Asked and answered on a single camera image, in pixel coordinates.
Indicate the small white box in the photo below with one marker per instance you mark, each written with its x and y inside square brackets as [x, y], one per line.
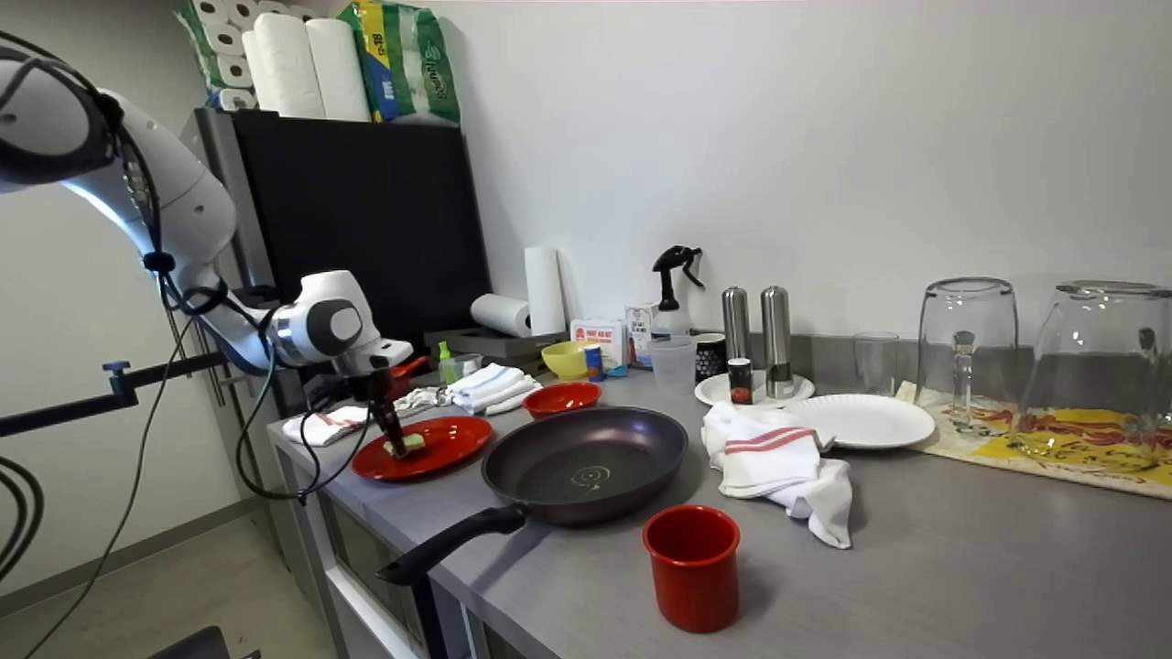
[637, 332]

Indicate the black frying pan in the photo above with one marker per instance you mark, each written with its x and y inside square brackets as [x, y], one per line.
[589, 464]

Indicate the white paper towel roll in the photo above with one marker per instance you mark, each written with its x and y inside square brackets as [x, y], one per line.
[501, 313]
[542, 289]

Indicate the green package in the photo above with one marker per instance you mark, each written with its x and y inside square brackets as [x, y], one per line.
[414, 60]

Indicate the grey tray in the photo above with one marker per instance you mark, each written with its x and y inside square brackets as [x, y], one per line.
[489, 345]

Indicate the plain white cloth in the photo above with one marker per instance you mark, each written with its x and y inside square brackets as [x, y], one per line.
[324, 421]

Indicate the large white plate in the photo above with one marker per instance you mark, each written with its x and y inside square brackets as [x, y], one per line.
[861, 421]

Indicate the small dark spice bottle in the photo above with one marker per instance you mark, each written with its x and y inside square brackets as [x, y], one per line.
[740, 381]

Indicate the upturned glass pitcher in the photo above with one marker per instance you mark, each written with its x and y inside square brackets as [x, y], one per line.
[1099, 352]

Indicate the black cabinet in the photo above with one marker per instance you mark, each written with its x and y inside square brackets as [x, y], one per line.
[369, 207]

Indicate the white towel red stripes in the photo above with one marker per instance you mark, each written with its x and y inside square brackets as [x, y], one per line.
[772, 459]

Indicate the red bowl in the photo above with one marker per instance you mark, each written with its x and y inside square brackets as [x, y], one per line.
[567, 401]

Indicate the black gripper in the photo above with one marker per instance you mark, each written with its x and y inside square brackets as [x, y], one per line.
[371, 385]

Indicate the grey counter drawer unit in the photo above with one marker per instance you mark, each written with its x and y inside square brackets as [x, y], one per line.
[354, 572]

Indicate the red cup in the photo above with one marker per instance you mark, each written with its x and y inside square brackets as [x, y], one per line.
[695, 572]

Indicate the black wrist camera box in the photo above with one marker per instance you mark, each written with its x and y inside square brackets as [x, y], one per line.
[327, 390]

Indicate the small blue can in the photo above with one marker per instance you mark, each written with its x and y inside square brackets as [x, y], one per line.
[594, 365]

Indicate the toilet paper pack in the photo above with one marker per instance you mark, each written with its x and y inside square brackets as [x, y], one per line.
[213, 47]

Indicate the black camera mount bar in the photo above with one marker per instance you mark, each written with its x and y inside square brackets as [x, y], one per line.
[75, 406]

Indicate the white towel blue stripes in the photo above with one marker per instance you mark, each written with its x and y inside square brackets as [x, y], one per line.
[495, 390]

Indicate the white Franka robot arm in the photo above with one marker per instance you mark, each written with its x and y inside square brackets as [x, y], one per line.
[160, 183]

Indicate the spray bottle black nozzle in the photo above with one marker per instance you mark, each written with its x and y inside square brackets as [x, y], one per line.
[673, 333]

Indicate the yellow-green bowl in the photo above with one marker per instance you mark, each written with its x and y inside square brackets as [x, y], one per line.
[567, 359]

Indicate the small white plate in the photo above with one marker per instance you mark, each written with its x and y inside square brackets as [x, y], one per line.
[712, 390]

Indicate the large red plate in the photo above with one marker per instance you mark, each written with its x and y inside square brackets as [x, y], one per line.
[453, 442]

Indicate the black equipment stand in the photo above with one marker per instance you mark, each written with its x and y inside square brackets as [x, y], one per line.
[202, 644]

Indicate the clear wine glass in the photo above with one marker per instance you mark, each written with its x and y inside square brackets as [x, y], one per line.
[968, 349]

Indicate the yellow sponge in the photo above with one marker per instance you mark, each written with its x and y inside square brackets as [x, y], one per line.
[409, 444]

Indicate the small green bottle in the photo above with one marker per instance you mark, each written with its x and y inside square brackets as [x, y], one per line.
[447, 366]

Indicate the tall white paper roll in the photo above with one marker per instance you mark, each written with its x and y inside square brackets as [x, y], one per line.
[281, 66]
[342, 75]

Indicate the steel shaker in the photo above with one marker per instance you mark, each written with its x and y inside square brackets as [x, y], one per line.
[734, 319]
[779, 332]

